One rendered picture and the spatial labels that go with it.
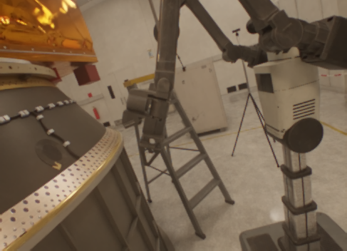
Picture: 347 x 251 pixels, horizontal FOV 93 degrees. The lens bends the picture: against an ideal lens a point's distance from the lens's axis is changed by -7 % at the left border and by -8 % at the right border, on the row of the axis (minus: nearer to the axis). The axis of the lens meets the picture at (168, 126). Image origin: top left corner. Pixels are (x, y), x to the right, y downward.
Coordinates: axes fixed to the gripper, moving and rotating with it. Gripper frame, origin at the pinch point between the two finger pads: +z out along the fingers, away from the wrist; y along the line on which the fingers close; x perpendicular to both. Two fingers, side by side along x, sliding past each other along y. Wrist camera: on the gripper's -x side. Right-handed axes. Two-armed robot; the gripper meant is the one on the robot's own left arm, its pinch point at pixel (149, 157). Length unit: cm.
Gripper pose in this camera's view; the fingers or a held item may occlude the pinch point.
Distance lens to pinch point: 61.5
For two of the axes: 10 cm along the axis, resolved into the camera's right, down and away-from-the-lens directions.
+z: -2.2, 9.4, 2.7
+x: 9.8, 2.2, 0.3
